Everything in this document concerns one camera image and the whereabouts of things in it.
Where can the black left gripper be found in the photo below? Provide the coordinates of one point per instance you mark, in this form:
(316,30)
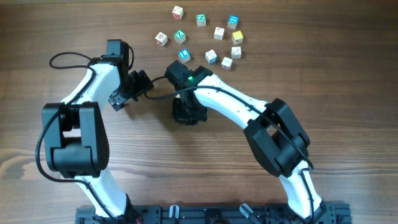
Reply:
(116,99)

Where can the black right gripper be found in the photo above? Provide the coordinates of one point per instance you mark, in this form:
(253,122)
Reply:
(181,117)

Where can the blue P block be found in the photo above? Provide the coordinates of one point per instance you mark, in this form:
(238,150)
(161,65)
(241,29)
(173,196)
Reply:
(211,56)

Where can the red A block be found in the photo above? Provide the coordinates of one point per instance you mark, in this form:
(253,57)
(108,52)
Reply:
(226,63)

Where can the white O block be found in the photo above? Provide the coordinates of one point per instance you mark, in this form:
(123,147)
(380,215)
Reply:
(236,52)

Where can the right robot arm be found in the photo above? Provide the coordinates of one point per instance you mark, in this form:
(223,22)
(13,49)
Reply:
(276,138)

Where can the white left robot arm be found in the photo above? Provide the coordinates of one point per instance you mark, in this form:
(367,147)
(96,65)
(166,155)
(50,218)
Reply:
(73,146)

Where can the blue L block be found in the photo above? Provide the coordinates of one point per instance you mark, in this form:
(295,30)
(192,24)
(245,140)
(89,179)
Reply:
(184,55)

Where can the white block red side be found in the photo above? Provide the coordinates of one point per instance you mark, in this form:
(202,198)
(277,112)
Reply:
(161,39)

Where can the green Z block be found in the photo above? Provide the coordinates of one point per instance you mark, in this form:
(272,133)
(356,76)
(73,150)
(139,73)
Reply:
(179,36)

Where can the white block number two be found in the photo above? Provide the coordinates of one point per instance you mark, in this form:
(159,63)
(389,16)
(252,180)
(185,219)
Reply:
(218,33)

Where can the red-sided block far back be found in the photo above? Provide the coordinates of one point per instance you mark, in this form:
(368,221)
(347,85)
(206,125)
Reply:
(177,12)

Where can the yellow block right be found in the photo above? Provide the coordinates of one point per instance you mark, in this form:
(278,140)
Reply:
(237,37)

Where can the green N block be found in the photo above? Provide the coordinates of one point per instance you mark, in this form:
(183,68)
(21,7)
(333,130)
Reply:
(201,20)

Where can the blue top block right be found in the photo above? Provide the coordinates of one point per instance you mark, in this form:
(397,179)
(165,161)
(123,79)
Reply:
(233,21)

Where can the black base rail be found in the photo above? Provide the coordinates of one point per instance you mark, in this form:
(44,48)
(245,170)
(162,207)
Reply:
(328,213)

